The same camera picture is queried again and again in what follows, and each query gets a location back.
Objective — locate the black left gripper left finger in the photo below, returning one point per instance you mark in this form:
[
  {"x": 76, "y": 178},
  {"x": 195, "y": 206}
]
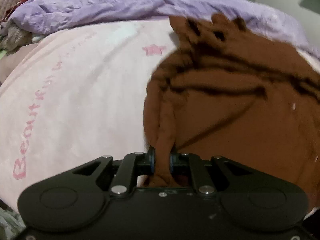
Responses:
[{"x": 78, "y": 196}]

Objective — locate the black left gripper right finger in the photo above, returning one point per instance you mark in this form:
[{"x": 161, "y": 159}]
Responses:
[{"x": 243, "y": 194}]

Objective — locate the brown garment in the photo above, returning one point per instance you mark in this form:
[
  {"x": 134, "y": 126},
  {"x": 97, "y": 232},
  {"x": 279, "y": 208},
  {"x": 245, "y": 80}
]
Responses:
[{"x": 226, "y": 91}]

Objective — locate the pink bed sheet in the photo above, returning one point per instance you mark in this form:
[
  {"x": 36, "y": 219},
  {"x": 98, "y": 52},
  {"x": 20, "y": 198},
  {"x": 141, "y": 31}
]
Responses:
[{"x": 78, "y": 95}]

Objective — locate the grey crumpled cloth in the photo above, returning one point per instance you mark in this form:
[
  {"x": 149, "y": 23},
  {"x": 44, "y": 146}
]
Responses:
[{"x": 12, "y": 37}]

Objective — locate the purple duvet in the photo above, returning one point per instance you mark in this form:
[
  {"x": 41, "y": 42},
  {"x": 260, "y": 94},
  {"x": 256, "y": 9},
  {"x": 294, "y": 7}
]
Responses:
[{"x": 49, "y": 16}]

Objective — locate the dark wall object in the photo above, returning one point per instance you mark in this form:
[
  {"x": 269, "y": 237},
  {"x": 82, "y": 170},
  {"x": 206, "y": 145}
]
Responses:
[{"x": 312, "y": 5}]

